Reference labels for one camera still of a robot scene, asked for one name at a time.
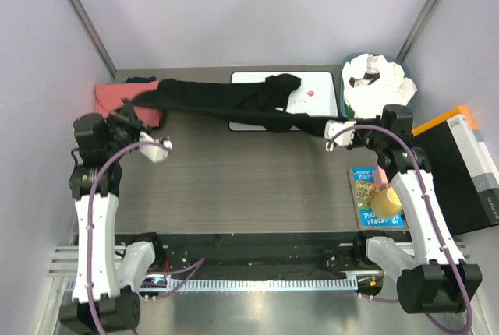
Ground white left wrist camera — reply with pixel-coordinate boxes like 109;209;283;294
139;132;173;164

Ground pink cube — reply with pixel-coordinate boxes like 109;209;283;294
373;167;389;187

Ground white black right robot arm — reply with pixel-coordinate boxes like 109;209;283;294
353;104;483;314

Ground folded coral pink t-shirt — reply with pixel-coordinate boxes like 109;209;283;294
94;80;164;129

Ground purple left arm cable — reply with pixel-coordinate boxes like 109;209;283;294
86;139;206;335

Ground black floral print t-shirt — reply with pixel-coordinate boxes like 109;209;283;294
132;74;335;137

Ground yellow mug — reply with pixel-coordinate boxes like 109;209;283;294
370;187;402;220

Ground blue picture book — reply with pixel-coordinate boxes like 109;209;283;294
348;167;407;231

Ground folded dark navy t-shirt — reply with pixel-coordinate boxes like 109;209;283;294
125;76;157;84

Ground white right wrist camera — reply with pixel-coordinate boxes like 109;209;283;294
324;120;356;152

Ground white crumpled t-shirts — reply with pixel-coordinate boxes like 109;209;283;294
341;52;419;120

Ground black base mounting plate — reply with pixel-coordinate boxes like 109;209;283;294
154;231;386;280

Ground white tray board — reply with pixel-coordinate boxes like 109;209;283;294
228;71;339;132

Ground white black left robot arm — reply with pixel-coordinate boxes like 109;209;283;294
58;100;172;334

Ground black orange box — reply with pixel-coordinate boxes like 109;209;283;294
412;105;498;235

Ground aluminium rail frame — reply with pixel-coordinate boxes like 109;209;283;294
50;231;481;303

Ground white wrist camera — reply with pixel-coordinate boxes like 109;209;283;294
324;120;356;152
139;132;173;164

